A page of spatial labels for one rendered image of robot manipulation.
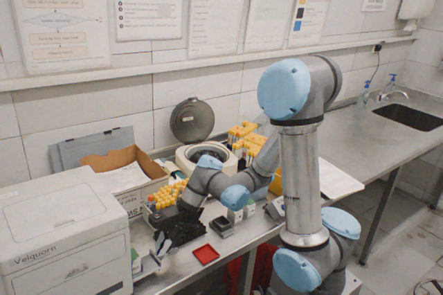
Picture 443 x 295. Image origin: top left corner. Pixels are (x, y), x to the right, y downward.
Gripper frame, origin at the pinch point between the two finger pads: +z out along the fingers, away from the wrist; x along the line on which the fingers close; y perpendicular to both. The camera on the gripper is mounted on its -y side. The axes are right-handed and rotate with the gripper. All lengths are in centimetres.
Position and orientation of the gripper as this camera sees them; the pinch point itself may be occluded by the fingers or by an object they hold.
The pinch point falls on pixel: (156, 257)
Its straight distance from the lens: 114.5
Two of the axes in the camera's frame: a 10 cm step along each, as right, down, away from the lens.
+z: -4.6, 8.8, 1.2
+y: 6.3, 2.3, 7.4
